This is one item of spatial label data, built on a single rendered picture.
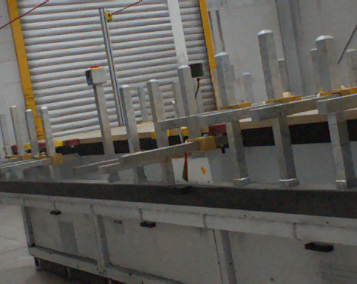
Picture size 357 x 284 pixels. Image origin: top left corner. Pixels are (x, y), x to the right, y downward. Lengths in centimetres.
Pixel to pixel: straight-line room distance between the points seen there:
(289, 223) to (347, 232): 26
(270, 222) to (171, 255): 120
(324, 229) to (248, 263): 83
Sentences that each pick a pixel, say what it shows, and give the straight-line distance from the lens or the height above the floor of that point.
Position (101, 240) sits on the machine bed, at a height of 31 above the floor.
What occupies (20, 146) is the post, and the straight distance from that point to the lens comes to 448.
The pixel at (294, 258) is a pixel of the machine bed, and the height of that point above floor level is 38.
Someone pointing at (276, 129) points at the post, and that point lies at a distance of 225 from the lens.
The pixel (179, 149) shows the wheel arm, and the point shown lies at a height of 84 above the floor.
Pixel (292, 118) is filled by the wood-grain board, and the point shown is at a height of 89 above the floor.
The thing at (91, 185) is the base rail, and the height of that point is 69.
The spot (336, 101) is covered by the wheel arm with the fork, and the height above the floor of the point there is 95.
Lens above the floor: 101
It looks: 3 degrees down
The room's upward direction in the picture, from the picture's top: 10 degrees counter-clockwise
